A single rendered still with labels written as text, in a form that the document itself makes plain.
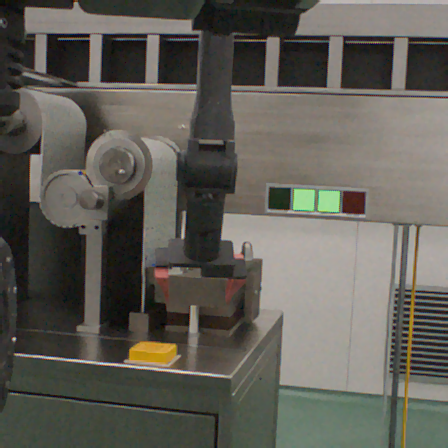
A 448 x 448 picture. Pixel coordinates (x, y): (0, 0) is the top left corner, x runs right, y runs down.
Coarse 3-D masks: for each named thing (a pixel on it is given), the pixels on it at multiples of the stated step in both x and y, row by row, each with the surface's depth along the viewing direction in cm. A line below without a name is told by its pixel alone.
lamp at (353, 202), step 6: (348, 192) 188; (354, 192) 187; (348, 198) 188; (354, 198) 188; (360, 198) 187; (348, 204) 188; (354, 204) 188; (360, 204) 187; (348, 210) 188; (354, 210) 188; (360, 210) 188
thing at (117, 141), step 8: (104, 144) 165; (112, 144) 165; (120, 144) 165; (128, 144) 164; (96, 152) 166; (136, 152) 164; (96, 160) 166; (136, 160) 164; (96, 168) 166; (136, 168) 164; (96, 176) 167; (136, 176) 165; (104, 184) 166; (112, 184) 166; (120, 184) 166; (128, 184) 165
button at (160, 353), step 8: (136, 344) 145; (144, 344) 145; (152, 344) 146; (160, 344) 146; (168, 344) 146; (136, 352) 141; (144, 352) 141; (152, 352) 141; (160, 352) 140; (168, 352) 141; (136, 360) 141; (144, 360) 141; (152, 360) 141; (160, 360) 140; (168, 360) 142
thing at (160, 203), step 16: (160, 192) 175; (176, 192) 188; (144, 208) 166; (160, 208) 176; (144, 224) 166; (160, 224) 177; (144, 240) 167; (160, 240) 178; (144, 256) 167; (144, 272) 168
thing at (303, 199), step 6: (294, 192) 191; (300, 192) 190; (306, 192) 190; (312, 192) 190; (294, 198) 191; (300, 198) 190; (306, 198) 190; (312, 198) 190; (294, 204) 191; (300, 204) 191; (306, 204) 190; (312, 204) 190; (312, 210) 190
